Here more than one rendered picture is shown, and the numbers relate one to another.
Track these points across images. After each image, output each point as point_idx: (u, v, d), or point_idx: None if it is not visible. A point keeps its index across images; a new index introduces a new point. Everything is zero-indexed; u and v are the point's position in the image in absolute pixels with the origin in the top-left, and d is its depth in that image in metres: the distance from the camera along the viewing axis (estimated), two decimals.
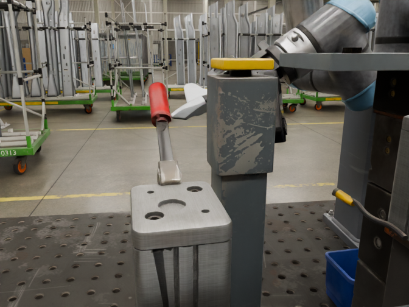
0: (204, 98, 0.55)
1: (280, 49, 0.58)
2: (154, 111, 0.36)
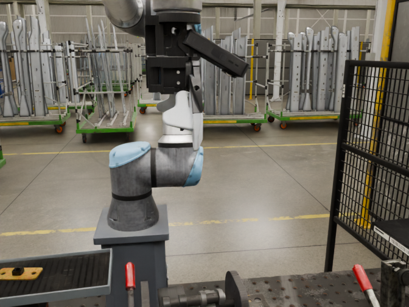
0: (197, 112, 0.53)
1: (177, 10, 0.53)
2: None
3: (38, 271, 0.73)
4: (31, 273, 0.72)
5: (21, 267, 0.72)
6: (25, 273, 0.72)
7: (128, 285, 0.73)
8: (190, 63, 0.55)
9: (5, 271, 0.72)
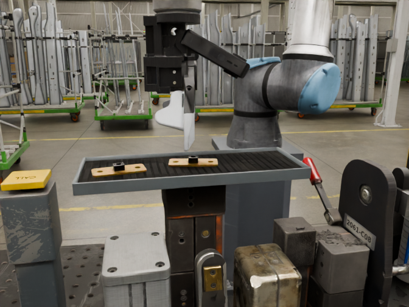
0: (188, 112, 0.53)
1: (173, 11, 0.53)
2: None
3: (213, 160, 0.63)
4: (207, 162, 0.63)
5: (195, 155, 0.63)
6: (201, 161, 0.63)
7: (316, 178, 0.64)
8: (187, 63, 0.55)
9: (178, 161, 0.63)
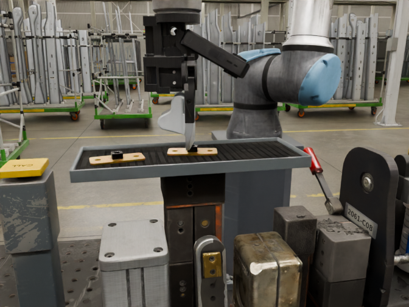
0: (189, 122, 0.57)
1: (173, 11, 0.53)
2: None
3: (213, 150, 0.63)
4: (207, 151, 0.62)
5: (195, 144, 0.63)
6: (200, 150, 0.62)
7: (316, 167, 0.63)
8: (187, 63, 0.55)
9: (176, 150, 0.63)
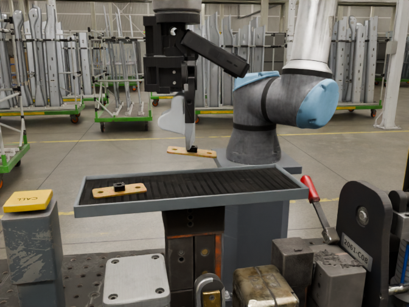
0: (189, 122, 0.57)
1: (173, 11, 0.53)
2: None
3: (212, 152, 0.63)
4: (206, 154, 0.62)
5: (195, 145, 0.63)
6: (199, 151, 0.62)
7: (314, 196, 0.65)
8: (187, 63, 0.55)
9: (176, 148, 0.62)
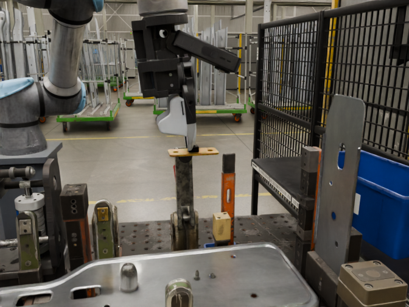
0: (191, 123, 0.57)
1: (163, 13, 0.52)
2: None
3: (212, 149, 0.63)
4: (207, 151, 0.63)
5: (195, 144, 0.63)
6: (201, 150, 0.62)
7: None
8: (182, 64, 0.55)
9: (176, 151, 0.62)
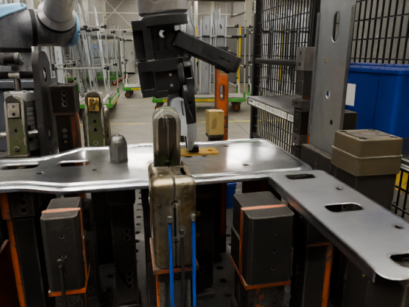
0: (191, 123, 0.57)
1: (163, 13, 0.52)
2: None
3: (213, 149, 0.63)
4: (207, 151, 0.63)
5: (195, 144, 0.63)
6: (201, 150, 0.62)
7: None
8: (182, 64, 0.55)
9: None
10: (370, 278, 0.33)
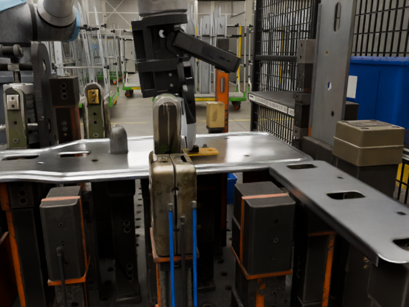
0: (191, 123, 0.57)
1: (162, 13, 0.52)
2: None
3: (213, 149, 0.63)
4: (207, 151, 0.63)
5: (195, 144, 0.63)
6: (201, 150, 0.62)
7: None
8: (181, 64, 0.55)
9: None
10: (373, 262, 0.33)
